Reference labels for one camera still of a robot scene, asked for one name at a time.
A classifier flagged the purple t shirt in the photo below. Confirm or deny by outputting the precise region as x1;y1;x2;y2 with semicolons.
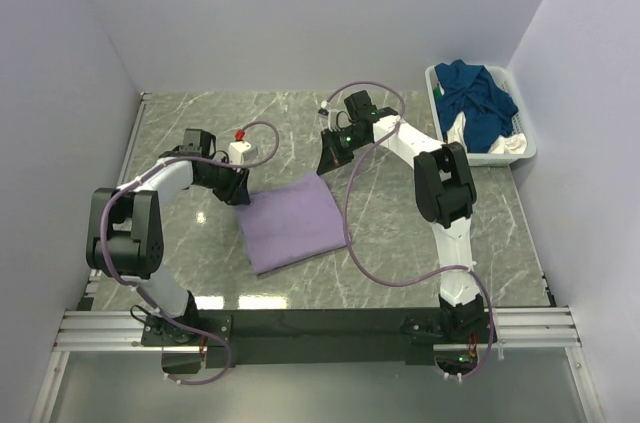
236;172;346;275

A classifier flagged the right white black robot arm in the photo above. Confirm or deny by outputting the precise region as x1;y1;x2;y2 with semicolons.
317;90;490;334

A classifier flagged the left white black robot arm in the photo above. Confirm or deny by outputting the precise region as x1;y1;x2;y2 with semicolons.
86;129;250;327

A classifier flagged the blue t shirt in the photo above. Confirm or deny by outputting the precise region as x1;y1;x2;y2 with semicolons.
434;60;518;153

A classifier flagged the black base beam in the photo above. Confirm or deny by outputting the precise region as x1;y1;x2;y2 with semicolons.
140;307;499;374

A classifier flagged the white cloth in basket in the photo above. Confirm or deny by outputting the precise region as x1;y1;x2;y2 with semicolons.
445;112;527;155

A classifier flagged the white laundry basket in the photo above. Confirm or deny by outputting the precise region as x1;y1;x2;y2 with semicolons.
425;60;536;166

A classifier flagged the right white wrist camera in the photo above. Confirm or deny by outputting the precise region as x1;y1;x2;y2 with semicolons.
318;100;344;131

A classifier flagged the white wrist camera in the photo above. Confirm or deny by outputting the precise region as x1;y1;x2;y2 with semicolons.
227;129;258;165
318;100;344;131

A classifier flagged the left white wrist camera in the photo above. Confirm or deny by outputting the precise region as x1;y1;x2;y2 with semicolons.
227;129;258;165

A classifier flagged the aluminium rail frame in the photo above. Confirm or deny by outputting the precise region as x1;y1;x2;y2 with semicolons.
33;91;604;422

